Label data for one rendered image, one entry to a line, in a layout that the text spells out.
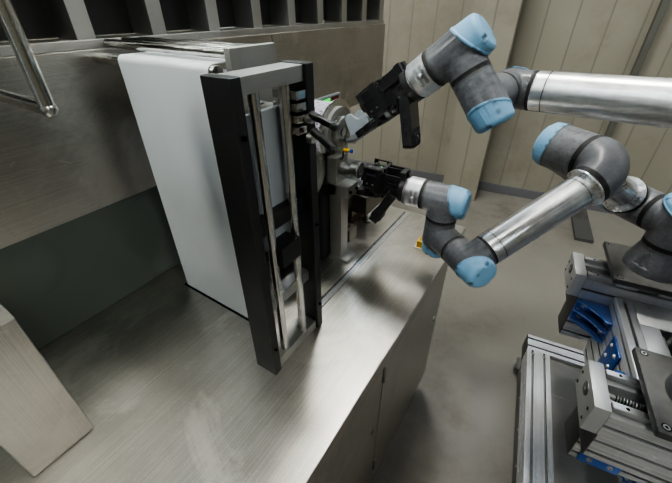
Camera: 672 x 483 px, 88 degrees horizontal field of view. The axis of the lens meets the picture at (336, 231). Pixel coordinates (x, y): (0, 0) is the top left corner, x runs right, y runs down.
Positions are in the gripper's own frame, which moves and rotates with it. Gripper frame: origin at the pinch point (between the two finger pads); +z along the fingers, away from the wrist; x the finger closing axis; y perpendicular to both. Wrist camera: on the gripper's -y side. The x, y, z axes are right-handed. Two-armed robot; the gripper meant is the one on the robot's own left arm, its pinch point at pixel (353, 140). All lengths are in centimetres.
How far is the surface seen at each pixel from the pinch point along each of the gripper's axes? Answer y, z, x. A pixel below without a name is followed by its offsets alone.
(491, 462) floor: -131, 35, -15
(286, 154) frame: 1.8, -11.2, 33.6
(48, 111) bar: 18, -6, 56
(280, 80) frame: 9.4, -18.8, 34.7
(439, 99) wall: 4, 73, -255
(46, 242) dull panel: 15, 36, 56
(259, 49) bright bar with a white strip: 17.8, -12.9, 27.6
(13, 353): -2, 15, 70
